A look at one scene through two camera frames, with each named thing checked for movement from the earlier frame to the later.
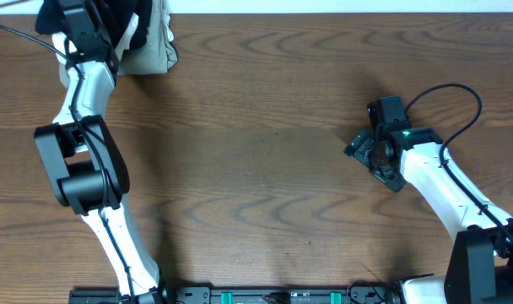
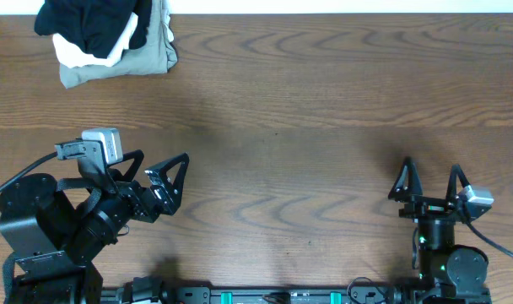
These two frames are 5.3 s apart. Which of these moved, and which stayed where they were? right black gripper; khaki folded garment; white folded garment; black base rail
Moved: right black gripper
Stayed: khaki folded garment; black base rail; white folded garment
